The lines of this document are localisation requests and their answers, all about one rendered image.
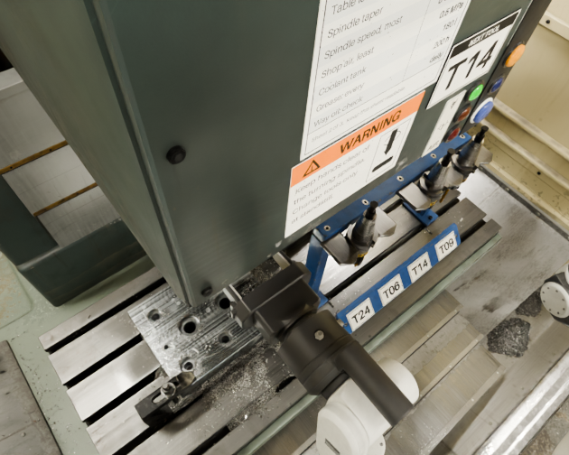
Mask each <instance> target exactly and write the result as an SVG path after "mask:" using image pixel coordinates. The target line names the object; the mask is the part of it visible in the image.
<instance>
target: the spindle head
mask: <svg viewBox="0 0 569 455"><path fill-rule="evenodd" d="M531 1H532V0H471V1H470V3H469V6H468V8H467V11H466V13H465V15H464V17H463V19H462V23H461V25H460V27H459V30H458V32H457V33H456V36H455V38H454V40H453V43H452V46H453V45H454V44H455V43H457V42H460V41H462V40H463V39H465V38H467V37H469V36H471V35H472V34H474V33H476V32H478V31H479V30H481V29H483V28H485V27H487V26H489V25H490V24H492V23H495V22H496V21H497V20H499V19H501V18H503V17H505V16H506V15H508V14H511V13H513V12H514V11H516V10H517V9H519V8H521V11H520V13H519V15H518V17H517V19H516V21H515V22H514V24H513V26H512V28H511V29H510V31H509V33H508V36H507V38H506V40H505V41H504V42H503V44H502V46H501V48H500V50H499V53H498V54H497V56H496V58H495V60H494V61H493V63H492V65H491V66H490V69H489V71H488V72H486V73H485V74H483V75H481V76H480V77H478V78H477V79H475V80H474V81H472V82H470V83H469V84H467V85H466V86H464V87H462V88H460V89H458V90H457V91H455V92H454V93H452V94H451V95H450V96H448V97H446V98H444V99H442V100H441V101H439V102H438V103H436V104H434V105H433V106H431V107H429V108H427V109H425V108H426V106H427V103H428V101H429V98H430V96H431V95H432V92H433V90H434V86H435V84H436V82H437V80H436V81H435V83H433V84H431V85H429V86H428V87H426V88H424V89H422V90H420V91H418V92H417V93H415V94H414V95H413V96H411V97H409V98H407V99H405V100H403V101H402V102H400V103H398V104H397V105H395V106H393V107H391V108H390V109H388V110H387V111H385V112H383V113H382V114H380V115H378V116H376V117H374V118H372V119H371V120H369V121H368V122H366V123H365V124H363V125H361V126H359V127H357V128H356V129H354V130H352V131H350V132H349V133H347V134H345V135H344V136H342V137H340V138H339V139H337V140H335V141H334V142H332V143H330V144H328V145H326V146H324V147H323V148H322V149H320V150H319V151H317V152H315V153H313V154H311V155H309V156H308V157H306V158H304V159H303V160H300V155H301V148H302V140H303V128H304V120H305V113H306V106H307V98H308V91H309V85H310V77H311V70H312V56H313V49H314V42H315V35H316V28H317V21H318V13H319V6H320V0H0V49H1V50H2V52H3V53H4V55H5V56H6V58H7V59H8V60H9V61H10V62H11V64H12V65H13V67H14V68H15V70H16V71H17V73H18V74H19V75H20V77H21V78H22V80H23V81H24V83H25V84H26V86H27V87H28V88H29V89H30V90H31V92H32V93H33V95H34V96H35V98H36V99H37V100H38V102H39V103H40V105H41V106H42V108H43V109H44V111H45V112H46V113H47V115H48V116H49V118H50V119H51V121H52V122H53V123H54V124H55V125H56V127H57V128H58V130H59V131H60V132H61V134H62V136H63V137H64V138H65V140H66V141H67V143H68V144H69V145H70V147H71V149H72V150H73V151H74V153H75V154H76V155H77V156H78V157H79V159H80V161H81V162H82V163H83V165H84V166H85V168H86V169H87V170H88V172H89V174H90V175H91V176H92V178H93V179H94V181H95V182H96V183H97V185H98V186H99V188H100V189H101V190H102V191H103V193H104V194H105V195H106V197H107V199H108V200H109V201H110V203H111V204H112V206H113V207H114V208H115V210H116V211H117V213H118V214H119V216H120V217H121V218H122V219H123V220H124V222H125V223H126V225H127V226H128V228H129V229H130V231H131V232H132V233H133V235H134V236H135V238H136V239H137V241H138V242H139V244H140V245H141V246H142V248H143V249H144V251H145V252H146V253H147V254H148V256H149V257H150V258H151V260H152V261H153V263H154V264H155V266H156V267H157V269H158V270H159V271H160V273H161V274H162V276H163V277H164V279H165V280H166V282H167V283H168V284H169V285H170V286H171V288H172V289H173V291H174V292H175V294H176V295H177V296H178V297H179V298H181V299H182V300H184V302H185V303H186V304H187V306H188V307H189V308H191V307H194V308H195V307H197V306H199V305H200V304H202V303H203V302H205V301H207V300H208V299H209V298H210V297H212V296H213V295H215V294H216V293H218V292H220V291H221V290H223V289H224V288H226V287H227V286H229V285H230V284H232V283H234V282H235V281H236V280H237V279H239V278H240V277H242V276H243V275H245V274H247V273H248V272H250V271H251V270H253V269H254V268H256V267H257V266H259V265H261V264H262V263H264V262H265V261H266V260H267V259H269V258H270V257H272V256H273V255H275V254H277V253H278V252H279V251H281V250H282V249H284V248H285V247H287V246H289V245H290V244H292V243H293V242H294V241H295V240H297V239H298V238H300V237H302V236H303V235H305V234H306V233H308V232H309V231H311V230H312V229H314V228H316V227H317V226H319V225H320V224H321V223H322V222H324V221H325V220H327V219H328V218H330V217H332V216H333V215H335V214H336V213H338V212H339V211H341V210H342V209H344V208H346V207H347V206H349V205H350V204H351V203H352V202H354V201H355V200H357V199H359V198H360V197H362V196H363V195H365V194H366V193H368V192H369V191H371V190H373V189H374V188H376V187H377V186H378V185H379V184H381V183H382V182H384V181H386V180H387V179H389V178H390V177H392V176H393V175H395V174H396V173H398V172H400V171H401V170H403V169H404V168H405V167H406V166H408V165H409V164H411V163H413V162H414V161H416V160H417V159H419V158H420V157H421V156H422V154H423V151H424V149H425V147H426V145H427V143H428V141H429V139H430V137H431V134H432V132H433V130H434V128H435V126H436V124H437V122H438V120H439V117H440V115H441V113H442V112H443V109H444V107H445V105H446V102H447V101H448V100H450V99H452V98H454V97H455V96H457V95H459V94H460V93H462V92H463V91H464V90H466V92H465V94H464V96H463V98H462V101H461V103H460V105H459V106H458V108H457V110H456V112H455V114H454V116H453V118H452V121H451V123H450V124H449V126H448V128H447V130H446V132H445V134H444V136H443V139H444V137H445V135H446V134H447V133H448V131H449V130H450V129H451V128H452V127H453V126H454V125H456V124H455V123H454V122H453V119H454V117H455V116H456V114H457V113H458V111H459V110H460V109H461V108H462V107H463V106H464V105H466V104H468V103H466V102H465V101H464V99H465V96H466V94H467V92H468V91H469V90H470V88H471V87H472V86H473V85H474V84H475V83H476V82H478V81H479V80H483V81H484V82H485V85H484V87H483V88H485V86H486V84H487V82H488V80H489V79H490V76H491V74H492V72H493V70H495V68H496V66H497V64H498V62H499V60H500V58H501V56H502V54H503V52H504V50H506V48H507V45H508V43H509V41H510V39H511V37H512V35H513V34H514V32H515V30H516V29H517V27H518V25H519V23H520V21H521V19H522V17H523V16H524V14H525V12H526V10H527V8H528V7H529V5H530V3H531ZM452 46H451V47H452ZM482 90H483V89H482ZM422 91H425V93H424V96H423V98H422V101H421V103H420V106H419V108H418V110H417V112H416V114H415V118H414V121H413V123H412V125H411V127H410V130H409V132H408V134H407V137H406V140H405V142H404V145H403V147H402V150H401V152H400V154H399V156H398V158H397V161H396V165H395V166H394V167H392V168H391V169H389V170H388V171H386V172H384V173H383V174H381V175H380V176H378V177H377V178H376V179H375V180H373V181H371V182H370V183H368V184H367V185H365V186H364V187H362V188H360V189H359V190H357V191H355V192H354V193H352V194H351V195H349V197H347V198H346V199H344V200H342V201H341V202H339V203H338V204H336V205H335V206H333V207H332V208H330V209H328V210H327V211H325V212H323V213H322V214H321V215H320V216H318V217H317V218H315V219H313V220H312V221H310V222H309V223H307V224H306V225H304V226H303V227H301V228H299V229H298V230H296V231H295V232H293V234H291V235H290V236H288V237H285V224H286V215H287V207H288V199H289V190H290V181H291V173H292V168H293V167H294V166H296V165H298V164H299V163H302V162H304V161H305V160H307V159H309V158H310V157H312V156H314V155H315V154H317V153H319V152H320V151H322V150H324V149H325V148H327V147H329V146H330V145H332V144H335V143H336V142H338V141H339V140H340V139H342V138H344V137H345V136H347V135H349V134H351V133H353V132H355V131H356V130H358V129H360V128H361V127H362V126H364V125H366V124H368V123H370V122H371V121H373V120H375V119H376V118H378V117H380V116H382V115H384V114H385V113H386V112H388V111H390V110H391V109H393V108H395V107H397V106H399V105H401V104H402V103H404V102H406V101H407V100H408V99H410V98H412V97H414V96H416V95H417V94H419V93H421V92H422ZM481 92H482V91H481ZM480 94H481V93H480ZM480 94H479V95H478V96H477V97H476V98H475V99H473V100H472V102H470V103H471V104H472V108H474V106H475V104H476V102H477V100H478V98H479V97H480ZM471 110H472V109H471ZM470 113H471V112H470ZM469 115H470V114H469ZM468 117H469V116H467V117H466V118H465V119H464V120H462V121H461V122H460V123H459V124H461V125H462V128H463V126H464V124H465V122H466V120H467V118H468ZM462 128H461V130H462ZM461 130H460V131H461ZM443 139H442V141H441V142H440V144H441V143H442V142H443Z"/></svg>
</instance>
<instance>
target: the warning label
mask: <svg viewBox="0 0 569 455"><path fill-rule="evenodd" d="M424 93H425V91H422V92H421V93H419V94H417V95H416V96H414V97H411V98H410V99H408V100H407V101H406V102H404V103H402V104H401V105H399V106H397V107H395V108H393V109H391V110H390V111H388V112H386V113H385V114H384V115H382V116H380V117H378V118H376V119H375V120H373V121H371V122H370V123H368V124H366V125H364V126H362V127H361V128H360V129H358V130H356V131H355V132H353V133H351V134H349V135H347V136H345V137H344V138H342V139H340V140H339V141H338V142H336V143H335V144H332V145H330V146H329V147H327V148H325V149H324V150H322V151H320V152H319V153H317V154H315V155H314V156H312V157H310V158H309V159H307V160H305V161H304V162H301V163H299V164H298V165H296V166H294V167H293V168H292V173H291V181H290V190H289V199H288V207H287V215H286V224H285V233H284V237H288V236H290V235H291V234H293V232H295V231H296V230H298V229H299V228H301V227H303V226H304V225H306V224H307V223H309V222H310V221H312V220H313V219H315V218H317V217H318V216H320V215H321V214H322V213H323V212H325V211H327V210H328V209H330V208H332V207H333V206H335V205H336V204H338V203H339V202H341V201H342V200H344V199H346V198H347V197H349V195H351V194H352V193H354V192H355V191H357V190H359V189H360V188H362V187H364V186H365V185H367V184H368V183H370V182H371V181H373V180H375V179H376V178H377V177H378V176H380V175H381V174H383V173H384V172H386V171H388V170H389V169H391V168H392V167H394V166H395V165H396V161H397V158H398V156H399V154H400V152H401V150H402V147H403V145H404V142H405V140H406V137H407V134H408V132H409V130H410V127H411V125H412V123H413V121H414V118H415V114H416V112H417V110H418V108H419V106H420V103H421V101H422V98H423V96H424Z"/></svg>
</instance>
